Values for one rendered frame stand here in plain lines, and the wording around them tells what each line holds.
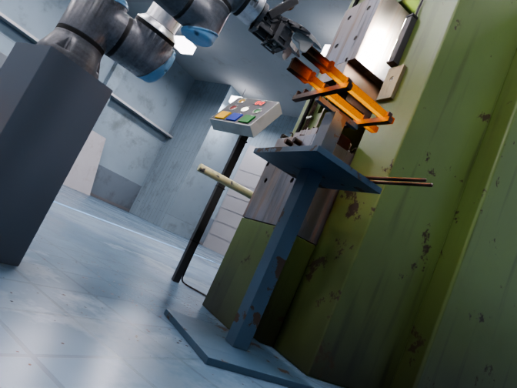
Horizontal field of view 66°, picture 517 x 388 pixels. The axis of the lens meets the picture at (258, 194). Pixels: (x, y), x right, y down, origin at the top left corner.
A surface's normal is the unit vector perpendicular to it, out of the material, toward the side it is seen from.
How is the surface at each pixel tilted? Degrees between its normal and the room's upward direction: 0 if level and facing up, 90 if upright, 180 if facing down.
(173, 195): 90
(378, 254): 90
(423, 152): 90
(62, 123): 90
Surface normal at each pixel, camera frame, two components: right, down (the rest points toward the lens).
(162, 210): -0.47, -0.35
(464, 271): 0.45, 0.06
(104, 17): 0.62, 0.16
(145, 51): 0.43, 0.40
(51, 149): 0.78, 0.26
